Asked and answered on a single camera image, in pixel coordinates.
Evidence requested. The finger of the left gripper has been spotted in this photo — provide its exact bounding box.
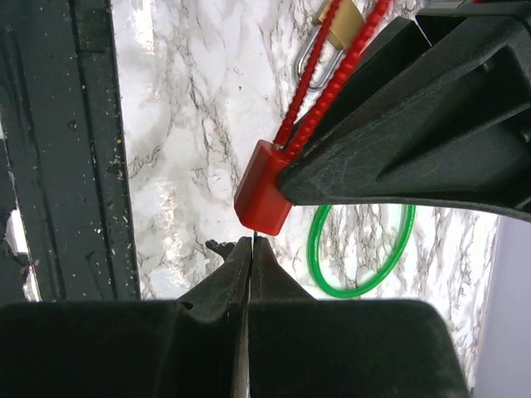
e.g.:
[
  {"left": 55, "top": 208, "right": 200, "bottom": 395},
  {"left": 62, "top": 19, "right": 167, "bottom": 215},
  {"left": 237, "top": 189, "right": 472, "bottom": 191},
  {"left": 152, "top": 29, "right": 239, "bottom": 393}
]
[
  {"left": 279, "top": 16, "right": 530, "bottom": 220},
  {"left": 319, "top": 17, "right": 429, "bottom": 137}
]

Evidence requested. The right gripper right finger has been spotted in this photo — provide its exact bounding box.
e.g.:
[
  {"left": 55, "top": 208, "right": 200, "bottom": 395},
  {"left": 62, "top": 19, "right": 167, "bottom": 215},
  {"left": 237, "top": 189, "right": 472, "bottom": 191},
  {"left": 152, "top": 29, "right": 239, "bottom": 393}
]
[{"left": 248, "top": 238, "right": 469, "bottom": 397}]

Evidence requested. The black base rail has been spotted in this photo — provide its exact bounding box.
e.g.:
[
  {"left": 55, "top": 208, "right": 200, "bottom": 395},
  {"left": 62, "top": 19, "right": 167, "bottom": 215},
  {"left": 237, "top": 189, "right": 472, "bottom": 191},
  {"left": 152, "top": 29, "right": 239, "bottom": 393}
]
[{"left": 1, "top": 1, "right": 140, "bottom": 301}]

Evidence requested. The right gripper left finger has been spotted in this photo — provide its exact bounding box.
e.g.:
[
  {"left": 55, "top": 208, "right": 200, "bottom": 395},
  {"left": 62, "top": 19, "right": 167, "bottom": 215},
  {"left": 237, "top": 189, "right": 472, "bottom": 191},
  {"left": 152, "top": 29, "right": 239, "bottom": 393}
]
[{"left": 1, "top": 237, "right": 252, "bottom": 397}]

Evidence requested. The brass padlock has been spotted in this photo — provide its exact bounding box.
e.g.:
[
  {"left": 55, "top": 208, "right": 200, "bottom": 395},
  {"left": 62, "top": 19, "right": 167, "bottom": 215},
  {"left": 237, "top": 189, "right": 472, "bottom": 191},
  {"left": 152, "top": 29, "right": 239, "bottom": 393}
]
[{"left": 293, "top": 0, "right": 364, "bottom": 92}]

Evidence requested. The green cable lock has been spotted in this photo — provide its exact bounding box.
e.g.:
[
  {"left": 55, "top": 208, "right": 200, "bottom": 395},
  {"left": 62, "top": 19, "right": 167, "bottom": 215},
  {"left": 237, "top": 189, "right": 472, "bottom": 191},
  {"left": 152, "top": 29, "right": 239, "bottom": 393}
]
[{"left": 306, "top": 204, "right": 417, "bottom": 299}]

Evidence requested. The red cable lock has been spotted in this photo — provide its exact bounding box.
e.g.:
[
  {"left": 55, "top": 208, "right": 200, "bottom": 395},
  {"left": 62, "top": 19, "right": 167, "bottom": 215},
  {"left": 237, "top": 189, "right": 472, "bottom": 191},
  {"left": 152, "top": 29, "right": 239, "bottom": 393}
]
[{"left": 234, "top": 1, "right": 392, "bottom": 235}]

